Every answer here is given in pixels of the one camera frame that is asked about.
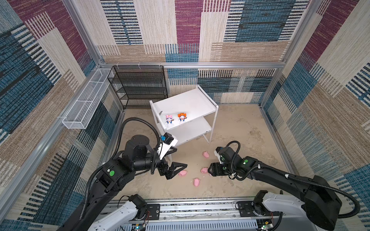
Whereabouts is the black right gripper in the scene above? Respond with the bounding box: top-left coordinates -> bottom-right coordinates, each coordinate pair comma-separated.
207,162 -> 236,177

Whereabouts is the pink-haired doll figure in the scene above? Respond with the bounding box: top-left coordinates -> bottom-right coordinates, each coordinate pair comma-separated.
165,115 -> 173,124

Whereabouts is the orange-haired doll figure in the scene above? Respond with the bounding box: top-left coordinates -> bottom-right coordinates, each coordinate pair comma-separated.
178,113 -> 187,122

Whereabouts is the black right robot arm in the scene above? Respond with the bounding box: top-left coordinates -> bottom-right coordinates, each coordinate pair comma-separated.
208,144 -> 360,231

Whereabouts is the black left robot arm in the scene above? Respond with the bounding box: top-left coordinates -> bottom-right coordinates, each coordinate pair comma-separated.
59,117 -> 187,231

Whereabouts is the white two-tier shelf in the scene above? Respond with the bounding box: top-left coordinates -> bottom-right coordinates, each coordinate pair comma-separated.
149,85 -> 219,147

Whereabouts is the pink pig toy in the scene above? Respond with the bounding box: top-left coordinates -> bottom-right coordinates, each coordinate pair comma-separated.
202,151 -> 210,158
178,170 -> 188,176
201,167 -> 209,174
193,178 -> 200,187

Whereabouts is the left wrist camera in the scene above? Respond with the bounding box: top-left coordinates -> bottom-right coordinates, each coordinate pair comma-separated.
157,132 -> 178,160

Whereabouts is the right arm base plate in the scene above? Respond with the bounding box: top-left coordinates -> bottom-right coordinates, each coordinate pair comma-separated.
235,201 -> 280,217

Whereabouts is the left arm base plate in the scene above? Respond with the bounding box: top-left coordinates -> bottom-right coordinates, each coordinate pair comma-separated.
137,204 -> 161,221

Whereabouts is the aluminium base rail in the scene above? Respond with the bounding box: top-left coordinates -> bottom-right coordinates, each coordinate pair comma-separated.
72,197 -> 330,231

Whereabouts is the black wire mesh shelf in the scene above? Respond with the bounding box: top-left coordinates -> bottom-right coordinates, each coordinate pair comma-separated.
108,65 -> 168,109

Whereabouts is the white wire wall basket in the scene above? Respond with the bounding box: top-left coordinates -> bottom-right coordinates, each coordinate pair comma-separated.
62,68 -> 110,130

